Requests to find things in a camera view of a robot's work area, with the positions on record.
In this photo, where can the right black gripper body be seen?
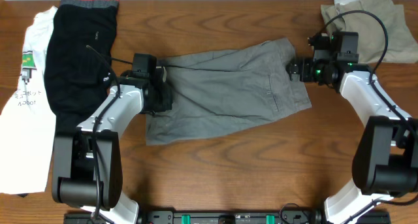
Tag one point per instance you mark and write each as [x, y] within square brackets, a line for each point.
[311, 71]

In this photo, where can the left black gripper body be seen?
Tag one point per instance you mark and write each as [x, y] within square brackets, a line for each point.
[161, 100]

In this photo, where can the grey shorts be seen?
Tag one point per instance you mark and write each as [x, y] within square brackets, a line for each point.
[217, 93]

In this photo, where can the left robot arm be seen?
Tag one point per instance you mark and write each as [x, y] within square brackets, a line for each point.
[87, 170]

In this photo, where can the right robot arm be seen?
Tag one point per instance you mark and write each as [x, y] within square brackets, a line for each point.
[384, 167]

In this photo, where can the khaki folded shorts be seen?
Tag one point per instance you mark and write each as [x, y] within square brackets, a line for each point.
[402, 46]

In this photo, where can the black shorts red waistband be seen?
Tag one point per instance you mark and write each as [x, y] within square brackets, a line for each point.
[76, 78]

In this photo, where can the white printed t-shirt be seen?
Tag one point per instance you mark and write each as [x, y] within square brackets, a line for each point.
[27, 123]

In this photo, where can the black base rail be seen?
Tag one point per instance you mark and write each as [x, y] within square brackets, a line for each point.
[288, 214]

